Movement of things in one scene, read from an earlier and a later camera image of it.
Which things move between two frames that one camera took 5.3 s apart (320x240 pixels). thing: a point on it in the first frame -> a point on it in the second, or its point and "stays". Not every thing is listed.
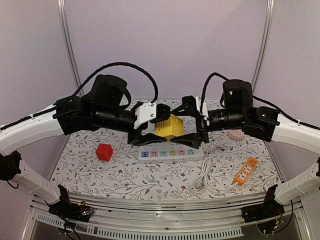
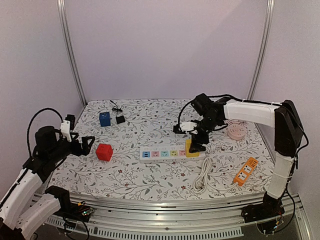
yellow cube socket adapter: (168, 129) -> (188, 142)
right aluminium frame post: (266, 32) stays
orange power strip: (242, 177) stays
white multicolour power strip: (162, 154) stays
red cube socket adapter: (104, 151) stays
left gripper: (139, 139) -> (85, 149)
